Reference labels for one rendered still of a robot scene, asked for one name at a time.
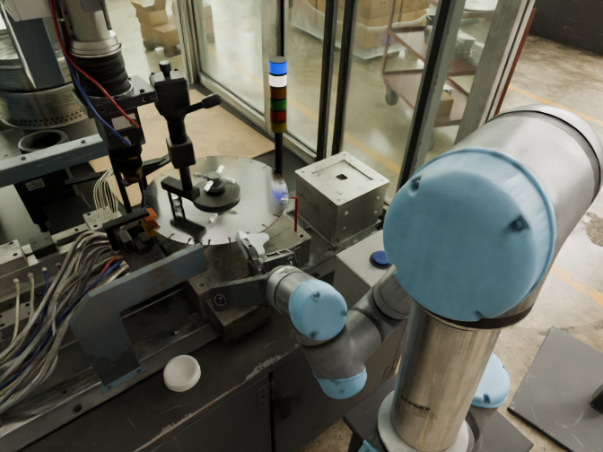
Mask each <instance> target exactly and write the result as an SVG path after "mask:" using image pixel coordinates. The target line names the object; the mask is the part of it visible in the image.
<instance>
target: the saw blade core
mask: <svg viewBox="0 0 603 452"><path fill-rule="evenodd" d="M237 159H238V160H237ZM196 162H197V163H196V164H195V165H192V166H189V167H190V172H191V177H192V182H193V186H194V185H195V184H197V183H198V182H200V181H202V180H204V178H195V177H194V176H193V175H194V173H200V174H205V175H208V173H210V172H213V171H215V172H216V171H217V170H218V169H219V167H220V166H221V165H223V166H224V169H223V171H222V172H221V173H220V175H221V178H229V179H234V180H235V182H236V183H238V185H239V186H240V199H239V200H238V201H237V202H236V203H235V204H233V205H231V206H229V207H227V208H224V209H220V210H207V209H203V208H201V207H198V206H197V205H195V204H194V203H193V202H192V201H189V200H187V199H185V198H183V197H182V202H183V204H180V203H179V204H180V205H179V206H174V207H171V205H170V202H169V198H168V194H167V191H166V190H163V189H162V185H161V181H162V180H164V179H165V178H167V177H168V176H170V177H173V178H176V179H178V180H180V175H179V169H174V167H170V168H168V169H167V170H165V171H164V172H162V173H161V174H160V175H158V176H157V177H156V178H155V179H154V180H153V181H152V182H151V183H150V185H148V186H147V188H146V189H145V191H144V197H145V199H144V200H145V205H143V200H141V209H142V208H145V207H146V206H148V207H146V209H149V208H152V209H153V210H154V212H155V213H156V214H157V218H155V219H152V220H150V221H148V223H147V224H148V225H149V226H150V227H151V228H152V229H153V230H154V231H156V232H157V233H159V234H160V235H162V236H163V237H165V238H167V239H168V238H170V239H171V240H173V241H177V242H179V243H183V244H189V245H196V244H197V243H200V244H201V245H202V246H208V240H211V241H210V244H209V246H218V245H225V244H230V241H229V240H228V239H230V240H231V243H234V242H237V240H236V239H235V237H236V233H237V231H238V230H241V231H242V232H243V233H245V234H247V233H248V234H256V233H260V232H262V231H264V230H266V229H267V228H269V227H270V226H271V225H273V224H274V223H275V222H276V221H277V220H278V219H279V217H281V215H282V214H283V212H284V210H285V208H286V206H287V203H288V200H281V199H282V198H288V188H287V185H286V184H285V182H284V179H283V178H282V177H281V176H280V175H279V174H278V173H277V172H276V171H275V170H274V169H272V168H271V167H269V166H267V165H266V164H264V163H262V162H260V161H254V160H252V159H249V158H245V157H239V158H238V156H231V155H223V158H222V155H215V156H206V159H205V157H200V158H196ZM251 162H252V163H251ZM273 175H274V176H273ZM163 176H164V177H163ZM153 185H155V186H153ZM282 194H283V195H282ZM280 204H281V205H280ZM273 215H275V216H273ZM262 225H265V227H264V226H262ZM158 227H160V228H158ZM266 227H267V228H266ZM157 228H158V229H157ZM172 234H174V235H172ZM171 235H172V236H171ZM170 236H171V237H170ZM189 239H191V240H190V241H189V242H188V240H189Z"/></svg>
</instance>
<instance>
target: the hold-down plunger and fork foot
mask: <svg viewBox="0 0 603 452"><path fill-rule="evenodd" d="M179 175H180V180H178V179H176V178H173V177H170V176H168V177H167V178H165V179H164V180H162V181H161V185H162V189H163V190H166V191H167V194H168V198H169V202H170V205H171V207H174V205H173V201H172V197H171V193H172V194H174V195H177V196H178V199H179V202H180V204H183V202H182V197H183V198H185V199H187V200H189V201H192V202H193V201H195V200H196V199H197V198H198V197H200V190H199V187H195V186H193V182H192V177H191V172H190V167H188V168H185V169H179Z"/></svg>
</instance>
